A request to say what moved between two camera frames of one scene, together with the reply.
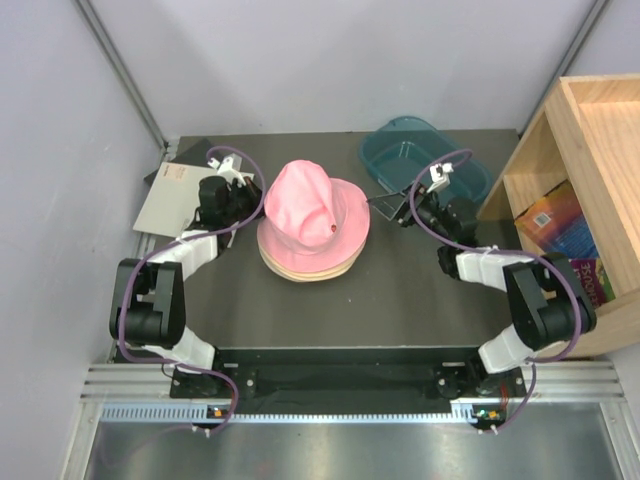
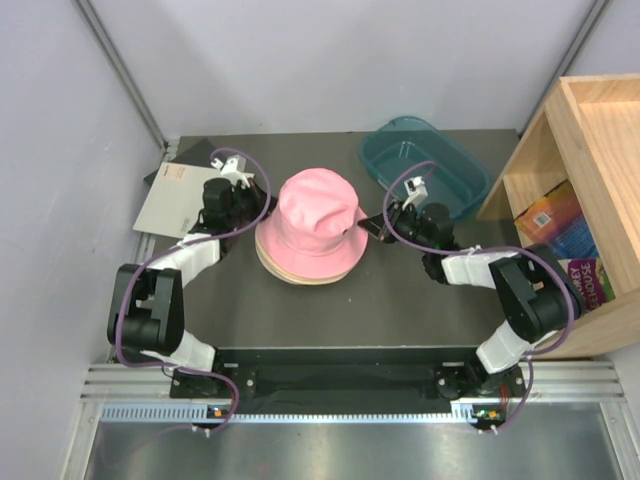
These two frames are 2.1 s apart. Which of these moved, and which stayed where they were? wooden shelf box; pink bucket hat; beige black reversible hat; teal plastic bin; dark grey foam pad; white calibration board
Moved: pink bucket hat; beige black reversible hat
Stayed: teal plastic bin; white calibration board; wooden shelf box; dark grey foam pad
